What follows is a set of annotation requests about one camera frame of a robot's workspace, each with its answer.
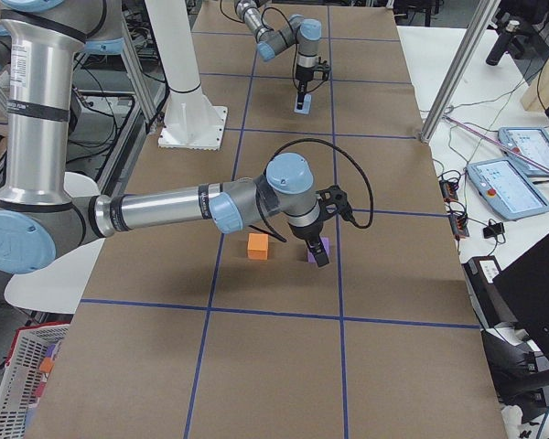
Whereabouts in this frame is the white pedestal column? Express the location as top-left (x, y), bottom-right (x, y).
top-left (145, 0), bottom-right (228, 150)

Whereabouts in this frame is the teach pendant tablet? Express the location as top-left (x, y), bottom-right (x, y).
top-left (498, 127), bottom-right (549, 168)
top-left (467, 158), bottom-right (549, 220)

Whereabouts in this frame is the aluminium frame post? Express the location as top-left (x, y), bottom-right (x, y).
top-left (419, 0), bottom-right (500, 144)

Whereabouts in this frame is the white plastic basket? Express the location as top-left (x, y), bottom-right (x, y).
top-left (0, 323), bottom-right (70, 438)

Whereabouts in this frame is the orange foam block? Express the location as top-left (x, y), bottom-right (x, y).
top-left (247, 233), bottom-right (269, 261)

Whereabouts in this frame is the grabber reach stick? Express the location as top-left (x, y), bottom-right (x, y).
top-left (443, 116), bottom-right (549, 176)

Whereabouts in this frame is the far teach pendant tablet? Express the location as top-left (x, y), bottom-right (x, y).
top-left (498, 127), bottom-right (549, 168)

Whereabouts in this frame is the near teach pendant tablet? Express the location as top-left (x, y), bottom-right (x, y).
top-left (467, 158), bottom-right (549, 220)

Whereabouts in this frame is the black laptop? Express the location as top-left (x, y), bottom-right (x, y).
top-left (494, 233), bottom-right (549, 358)

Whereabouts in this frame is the purple foam block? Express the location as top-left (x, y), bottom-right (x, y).
top-left (307, 236), bottom-right (330, 263)

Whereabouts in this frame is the light blue foam block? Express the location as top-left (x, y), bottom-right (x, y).
top-left (294, 94), bottom-right (312, 115)

